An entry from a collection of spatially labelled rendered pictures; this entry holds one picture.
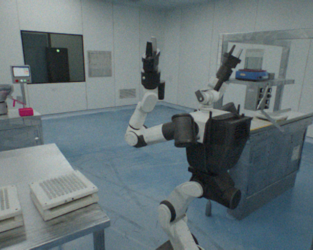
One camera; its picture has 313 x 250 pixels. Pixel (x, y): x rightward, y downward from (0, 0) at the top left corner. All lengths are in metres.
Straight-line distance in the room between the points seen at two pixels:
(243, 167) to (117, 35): 5.63
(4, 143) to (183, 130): 2.88
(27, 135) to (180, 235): 2.58
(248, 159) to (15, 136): 2.82
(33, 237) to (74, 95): 5.83
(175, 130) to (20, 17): 5.64
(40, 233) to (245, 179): 1.85
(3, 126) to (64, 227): 2.63
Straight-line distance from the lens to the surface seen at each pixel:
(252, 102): 2.13
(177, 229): 1.74
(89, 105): 7.00
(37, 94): 6.55
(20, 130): 3.68
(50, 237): 1.12
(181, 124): 1.14
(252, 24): 6.18
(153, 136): 1.22
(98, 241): 1.21
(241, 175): 2.51
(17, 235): 1.18
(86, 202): 1.24
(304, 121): 3.17
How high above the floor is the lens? 1.57
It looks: 16 degrees down
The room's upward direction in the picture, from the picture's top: 2 degrees clockwise
